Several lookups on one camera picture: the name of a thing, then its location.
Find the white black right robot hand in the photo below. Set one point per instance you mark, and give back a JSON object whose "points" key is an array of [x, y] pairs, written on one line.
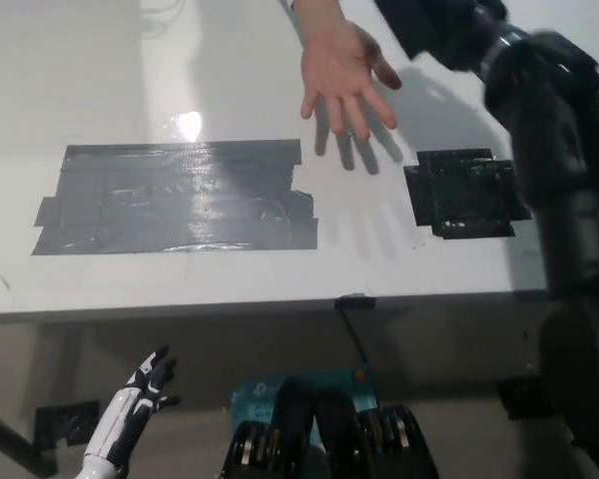
{"points": [[454, 30]]}

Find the bare human hand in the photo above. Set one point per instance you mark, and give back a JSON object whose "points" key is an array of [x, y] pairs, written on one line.
{"points": [[342, 70]]}

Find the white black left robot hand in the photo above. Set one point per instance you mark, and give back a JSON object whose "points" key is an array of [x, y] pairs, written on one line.
{"points": [[130, 409]]}

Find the dark desk leg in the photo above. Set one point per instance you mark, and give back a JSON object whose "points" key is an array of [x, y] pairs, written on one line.
{"points": [[62, 359]]}

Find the black tape spot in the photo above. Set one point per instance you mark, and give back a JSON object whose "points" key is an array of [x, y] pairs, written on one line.
{"points": [[461, 194]]}

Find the teal router box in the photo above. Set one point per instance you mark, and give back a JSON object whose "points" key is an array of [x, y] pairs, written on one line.
{"points": [[257, 399]]}

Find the small black tape strip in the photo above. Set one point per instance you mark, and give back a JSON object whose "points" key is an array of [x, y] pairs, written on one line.
{"points": [[355, 300]]}

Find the black diagonal frame bar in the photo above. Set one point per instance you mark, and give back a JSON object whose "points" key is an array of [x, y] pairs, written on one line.
{"points": [[15, 439]]}

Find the grey duct tape patch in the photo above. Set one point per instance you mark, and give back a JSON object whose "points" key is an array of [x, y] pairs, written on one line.
{"points": [[179, 199]]}

